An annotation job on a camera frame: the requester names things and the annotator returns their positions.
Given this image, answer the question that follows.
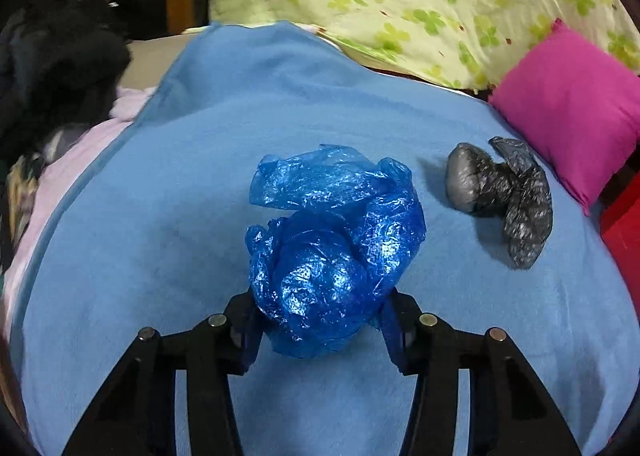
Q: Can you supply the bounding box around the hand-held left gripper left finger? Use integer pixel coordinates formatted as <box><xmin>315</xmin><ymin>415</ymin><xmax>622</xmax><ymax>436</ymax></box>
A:
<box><xmin>62</xmin><ymin>292</ymin><xmax>262</xmax><ymax>456</ymax></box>

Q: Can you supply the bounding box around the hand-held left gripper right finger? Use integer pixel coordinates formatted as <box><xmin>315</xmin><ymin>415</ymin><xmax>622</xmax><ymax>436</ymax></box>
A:
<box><xmin>376</xmin><ymin>289</ymin><xmax>583</xmax><ymax>456</ymax></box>

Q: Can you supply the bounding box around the blue plastic bag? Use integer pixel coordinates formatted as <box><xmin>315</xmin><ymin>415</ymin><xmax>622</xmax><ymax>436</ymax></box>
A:
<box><xmin>244</xmin><ymin>146</ymin><xmax>427</xmax><ymax>360</ymax></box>

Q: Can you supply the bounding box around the blue fleece blanket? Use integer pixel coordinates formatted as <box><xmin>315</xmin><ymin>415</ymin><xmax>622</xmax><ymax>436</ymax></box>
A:
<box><xmin>10</xmin><ymin>20</ymin><xmax>640</xmax><ymax>456</ymax></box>

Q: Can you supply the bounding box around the crumpled black plastic bag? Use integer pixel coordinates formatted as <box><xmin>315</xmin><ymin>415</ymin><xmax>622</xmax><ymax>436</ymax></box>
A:
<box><xmin>445</xmin><ymin>136</ymin><xmax>555</xmax><ymax>271</ymax></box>

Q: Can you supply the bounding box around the red shopping bag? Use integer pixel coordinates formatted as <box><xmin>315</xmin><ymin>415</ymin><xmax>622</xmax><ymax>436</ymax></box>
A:
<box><xmin>599</xmin><ymin>193</ymin><xmax>640</xmax><ymax>289</ymax></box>

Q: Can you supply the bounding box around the pale pink bed sheet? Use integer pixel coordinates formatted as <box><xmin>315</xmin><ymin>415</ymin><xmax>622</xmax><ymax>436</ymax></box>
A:
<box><xmin>0</xmin><ymin>84</ymin><xmax>157</xmax><ymax>322</ymax></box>

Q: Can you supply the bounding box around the striped colourful cloth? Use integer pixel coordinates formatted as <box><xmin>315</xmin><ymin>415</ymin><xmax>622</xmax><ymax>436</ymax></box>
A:
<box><xmin>5</xmin><ymin>151</ymin><xmax>48</xmax><ymax>247</ymax></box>

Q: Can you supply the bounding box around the pink pillow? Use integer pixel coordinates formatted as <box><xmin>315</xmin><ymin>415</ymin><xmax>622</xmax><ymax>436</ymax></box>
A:
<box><xmin>488</xmin><ymin>19</ymin><xmax>640</xmax><ymax>217</ymax></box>

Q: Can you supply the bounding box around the green clover print quilt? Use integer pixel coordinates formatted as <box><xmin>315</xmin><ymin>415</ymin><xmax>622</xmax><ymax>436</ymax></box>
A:
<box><xmin>208</xmin><ymin>0</ymin><xmax>640</xmax><ymax>91</ymax></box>

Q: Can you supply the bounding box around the pile of dark clothes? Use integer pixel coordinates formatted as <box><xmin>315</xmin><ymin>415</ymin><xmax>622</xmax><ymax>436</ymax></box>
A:
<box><xmin>0</xmin><ymin>0</ymin><xmax>134</xmax><ymax>164</ymax></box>

